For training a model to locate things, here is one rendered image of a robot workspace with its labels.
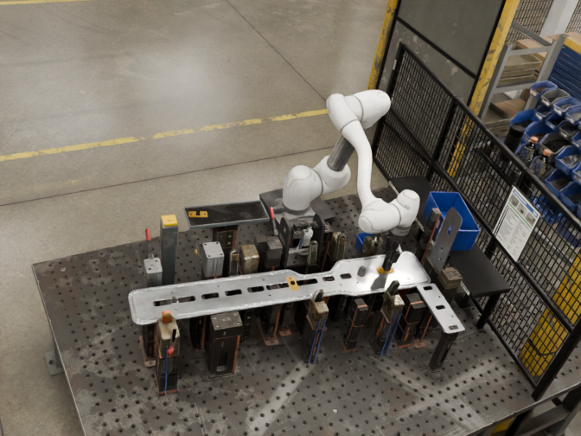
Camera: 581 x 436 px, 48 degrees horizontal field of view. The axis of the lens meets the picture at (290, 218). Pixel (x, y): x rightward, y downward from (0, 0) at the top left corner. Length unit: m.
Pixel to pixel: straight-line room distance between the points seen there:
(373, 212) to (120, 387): 1.28
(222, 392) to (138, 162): 2.75
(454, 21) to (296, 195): 2.23
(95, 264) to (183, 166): 2.01
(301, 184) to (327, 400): 1.14
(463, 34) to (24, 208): 3.36
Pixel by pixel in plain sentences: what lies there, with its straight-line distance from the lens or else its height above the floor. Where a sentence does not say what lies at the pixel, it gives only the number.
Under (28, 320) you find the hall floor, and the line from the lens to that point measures 4.10.
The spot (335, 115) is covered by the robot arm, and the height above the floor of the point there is 1.56.
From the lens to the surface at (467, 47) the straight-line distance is 5.05.
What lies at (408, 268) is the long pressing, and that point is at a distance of 3.15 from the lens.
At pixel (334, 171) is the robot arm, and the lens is 3.48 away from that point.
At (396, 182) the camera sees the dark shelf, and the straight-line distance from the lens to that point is 3.62.
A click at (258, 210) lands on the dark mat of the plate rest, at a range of 3.01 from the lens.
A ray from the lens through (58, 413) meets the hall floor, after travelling 3.69.
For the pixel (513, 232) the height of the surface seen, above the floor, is 1.26.
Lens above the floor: 3.05
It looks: 39 degrees down
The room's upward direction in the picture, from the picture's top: 11 degrees clockwise
